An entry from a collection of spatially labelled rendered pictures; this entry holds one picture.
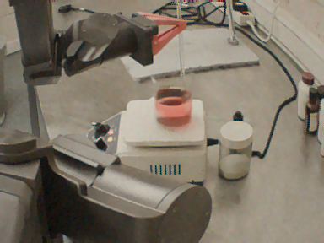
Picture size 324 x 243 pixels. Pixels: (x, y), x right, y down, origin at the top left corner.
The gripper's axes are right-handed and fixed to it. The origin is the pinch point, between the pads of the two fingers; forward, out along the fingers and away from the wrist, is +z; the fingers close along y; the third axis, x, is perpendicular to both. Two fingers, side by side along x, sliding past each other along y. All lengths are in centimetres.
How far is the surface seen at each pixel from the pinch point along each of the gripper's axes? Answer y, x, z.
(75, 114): 25.3, 26.1, -7.9
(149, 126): 1.2, 17.2, -5.2
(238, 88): 15.8, 26.0, 23.7
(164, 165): -3.7, 21.2, -5.8
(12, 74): 207, 102, 23
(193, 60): 29.0, 25.1, 21.6
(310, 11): 14, 8, 51
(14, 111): 165, 102, 12
